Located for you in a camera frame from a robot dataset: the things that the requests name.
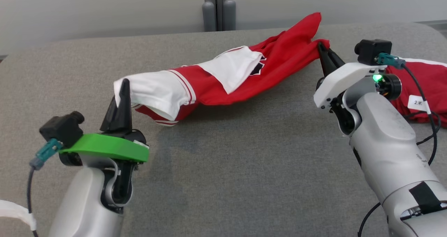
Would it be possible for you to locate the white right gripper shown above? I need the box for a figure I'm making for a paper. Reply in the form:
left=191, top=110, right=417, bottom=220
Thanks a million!
left=313, top=42, right=388, bottom=109

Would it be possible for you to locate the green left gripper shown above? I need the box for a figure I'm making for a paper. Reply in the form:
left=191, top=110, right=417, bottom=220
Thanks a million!
left=59, top=78, right=151, bottom=163

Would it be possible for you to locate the red and white jersey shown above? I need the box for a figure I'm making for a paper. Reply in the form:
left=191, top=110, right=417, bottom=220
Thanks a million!
left=113, top=12, right=331, bottom=127

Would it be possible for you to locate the red garment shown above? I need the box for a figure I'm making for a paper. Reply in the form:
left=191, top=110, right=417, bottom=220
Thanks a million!
left=386, top=58, right=447, bottom=128

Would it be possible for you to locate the teal right camera connector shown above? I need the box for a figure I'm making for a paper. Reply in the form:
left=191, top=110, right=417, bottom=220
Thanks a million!
left=375, top=53, right=406, bottom=69

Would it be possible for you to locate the teal camera connector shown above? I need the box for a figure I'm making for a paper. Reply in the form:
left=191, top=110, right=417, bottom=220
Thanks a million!
left=375, top=53, right=406, bottom=69
left=29, top=139, right=64, bottom=171

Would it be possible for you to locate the teal left camera connector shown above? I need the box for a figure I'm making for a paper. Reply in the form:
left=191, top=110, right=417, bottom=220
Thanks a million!
left=29, top=139, right=64, bottom=171

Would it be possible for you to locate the thin black right camera cable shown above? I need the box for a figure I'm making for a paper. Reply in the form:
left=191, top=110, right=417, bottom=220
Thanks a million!
left=402, top=63, right=442, bottom=168

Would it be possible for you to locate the thin black camera cable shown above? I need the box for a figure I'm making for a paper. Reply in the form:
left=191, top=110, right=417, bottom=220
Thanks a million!
left=402, top=63, right=442, bottom=168
left=26, top=165, right=39, bottom=237

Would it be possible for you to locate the white cable label tag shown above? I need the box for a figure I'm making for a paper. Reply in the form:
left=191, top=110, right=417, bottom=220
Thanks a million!
left=407, top=94, right=432, bottom=115

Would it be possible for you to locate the grey cylinder post foot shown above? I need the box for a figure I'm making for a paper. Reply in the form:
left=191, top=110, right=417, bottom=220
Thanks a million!
left=222, top=0, right=237, bottom=31
left=202, top=1, right=217, bottom=32

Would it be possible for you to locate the thin black left camera cable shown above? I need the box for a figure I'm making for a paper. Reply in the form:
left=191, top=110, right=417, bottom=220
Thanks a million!
left=26, top=165, right=39, bottom=237

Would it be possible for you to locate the white strap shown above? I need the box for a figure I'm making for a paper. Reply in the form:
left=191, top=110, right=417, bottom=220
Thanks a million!
left=0, top=199, right=37, bottom=231

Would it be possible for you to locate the black arm strap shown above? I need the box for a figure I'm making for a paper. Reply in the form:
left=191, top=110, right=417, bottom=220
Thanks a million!
left=409, top=181, right=444, bottom=215

